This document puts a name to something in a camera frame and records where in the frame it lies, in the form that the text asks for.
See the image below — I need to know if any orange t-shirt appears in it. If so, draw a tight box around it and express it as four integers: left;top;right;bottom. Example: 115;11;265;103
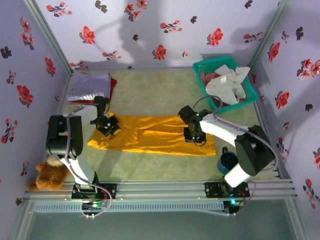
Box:
86;111;217;157

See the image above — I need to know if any white t-shirt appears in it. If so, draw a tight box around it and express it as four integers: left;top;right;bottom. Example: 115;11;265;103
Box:
205;64;251;106

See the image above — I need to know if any lavender folded printed t-shirt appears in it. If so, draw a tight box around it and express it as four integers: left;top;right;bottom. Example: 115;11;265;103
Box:
66;72;112;104

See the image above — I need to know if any pale green table mat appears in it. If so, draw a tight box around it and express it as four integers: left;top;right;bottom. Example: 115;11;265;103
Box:
51;68;276;182

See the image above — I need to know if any dark blue mug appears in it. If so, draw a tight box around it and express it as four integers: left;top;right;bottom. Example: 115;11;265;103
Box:
216;146;238;174

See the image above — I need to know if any teal plastic basket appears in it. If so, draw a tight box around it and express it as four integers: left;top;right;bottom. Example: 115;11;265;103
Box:
192;55;259;111

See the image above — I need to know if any brown teddy bear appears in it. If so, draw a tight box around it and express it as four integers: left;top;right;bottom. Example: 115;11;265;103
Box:
27;154;72;192

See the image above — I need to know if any grey right arm cable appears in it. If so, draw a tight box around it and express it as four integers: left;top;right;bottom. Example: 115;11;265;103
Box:
191;95;280;217

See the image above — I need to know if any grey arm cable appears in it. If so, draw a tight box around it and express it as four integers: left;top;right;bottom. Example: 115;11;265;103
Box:
191;95;280;217
63;104;113;220

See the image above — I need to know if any grey left arm cable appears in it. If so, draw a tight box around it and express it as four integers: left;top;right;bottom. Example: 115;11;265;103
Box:
63;104;113;220

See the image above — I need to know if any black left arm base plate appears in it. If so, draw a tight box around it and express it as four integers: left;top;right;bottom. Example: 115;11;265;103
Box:
71;183;118;200

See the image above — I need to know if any thin aluminium wall rail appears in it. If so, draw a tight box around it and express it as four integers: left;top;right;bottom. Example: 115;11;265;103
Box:
71;65;252;72

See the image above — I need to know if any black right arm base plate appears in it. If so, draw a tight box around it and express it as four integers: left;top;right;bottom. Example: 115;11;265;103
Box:
204;181;251;199

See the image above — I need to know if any long aluminium mounting rail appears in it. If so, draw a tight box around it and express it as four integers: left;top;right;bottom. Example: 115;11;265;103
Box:
23;179;299;201

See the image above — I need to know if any white slotted cable duct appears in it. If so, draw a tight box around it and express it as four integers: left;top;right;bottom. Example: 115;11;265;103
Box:
32;201;225;214

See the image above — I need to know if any aluminium corner post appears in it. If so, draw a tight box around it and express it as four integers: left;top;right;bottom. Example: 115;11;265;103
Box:
22;0;75;75
249;0;293;70

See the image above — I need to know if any aluminium frame leg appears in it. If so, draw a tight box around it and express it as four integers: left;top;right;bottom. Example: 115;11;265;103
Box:
8;198;36;240
284;198;312;240

